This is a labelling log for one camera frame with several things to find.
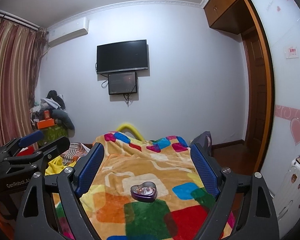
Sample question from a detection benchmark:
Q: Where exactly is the purple heart-shaped tin box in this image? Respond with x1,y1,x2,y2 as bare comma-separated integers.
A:
130,181,158,203

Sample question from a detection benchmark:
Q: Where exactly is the striped patterned bedsheet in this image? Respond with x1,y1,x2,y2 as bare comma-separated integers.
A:
61,142,90,165

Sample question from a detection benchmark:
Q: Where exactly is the yellow cloth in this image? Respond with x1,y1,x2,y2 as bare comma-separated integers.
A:
45,156,76,176

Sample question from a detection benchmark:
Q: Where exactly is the orange cardboard box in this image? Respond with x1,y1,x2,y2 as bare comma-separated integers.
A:
37,118,55,129

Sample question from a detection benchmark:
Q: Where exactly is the pile of clothes and boxes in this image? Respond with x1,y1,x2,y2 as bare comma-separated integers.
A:
30,90,75,147

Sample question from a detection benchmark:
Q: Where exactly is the colourful patchwork fleece blanket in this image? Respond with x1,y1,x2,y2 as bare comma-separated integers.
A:
52,130,237,240

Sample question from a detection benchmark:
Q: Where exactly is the grey backpack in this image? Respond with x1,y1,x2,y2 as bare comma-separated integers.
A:
190,131,212,157

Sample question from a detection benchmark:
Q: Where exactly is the white hard-shell suitcase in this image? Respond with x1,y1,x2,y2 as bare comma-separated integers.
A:
273,159,300,239

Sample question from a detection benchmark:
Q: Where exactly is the red striped curtain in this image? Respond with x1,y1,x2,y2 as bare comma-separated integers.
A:
0,18,47,146

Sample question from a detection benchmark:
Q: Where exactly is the brown wooden door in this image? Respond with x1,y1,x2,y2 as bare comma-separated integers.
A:
243,29,267,153

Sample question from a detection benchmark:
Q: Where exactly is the brown overhead wooden cabinet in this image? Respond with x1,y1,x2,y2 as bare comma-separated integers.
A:
204,0,254,35

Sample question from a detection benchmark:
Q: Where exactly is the yellow curved bed rail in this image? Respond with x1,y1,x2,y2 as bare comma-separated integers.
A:
116,123,145,141

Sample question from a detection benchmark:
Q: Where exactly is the small black wall monitor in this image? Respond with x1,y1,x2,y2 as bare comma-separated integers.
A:
108,72,138,95

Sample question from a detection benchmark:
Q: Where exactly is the black wall television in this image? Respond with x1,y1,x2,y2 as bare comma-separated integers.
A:
96,40,148,74

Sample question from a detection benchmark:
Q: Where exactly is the white wall air conditioner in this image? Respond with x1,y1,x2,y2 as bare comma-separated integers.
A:
48,17,89,47

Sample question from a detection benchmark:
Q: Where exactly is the white wall notice sticker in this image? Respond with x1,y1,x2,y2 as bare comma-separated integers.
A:
284,46,299,59

